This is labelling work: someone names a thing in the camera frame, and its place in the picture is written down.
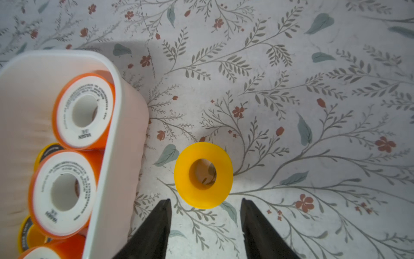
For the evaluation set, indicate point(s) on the white plastic storage box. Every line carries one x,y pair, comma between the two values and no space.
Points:
30,84

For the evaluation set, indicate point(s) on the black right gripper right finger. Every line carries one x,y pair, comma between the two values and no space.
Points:
261,240

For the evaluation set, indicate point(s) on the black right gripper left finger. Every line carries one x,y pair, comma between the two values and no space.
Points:
151,239

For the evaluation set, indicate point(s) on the orange white sealing tape roll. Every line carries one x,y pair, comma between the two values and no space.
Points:
62,192
82,113
69,248

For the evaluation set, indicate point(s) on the yellow black tape roll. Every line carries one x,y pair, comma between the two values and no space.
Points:
45,152
30,236

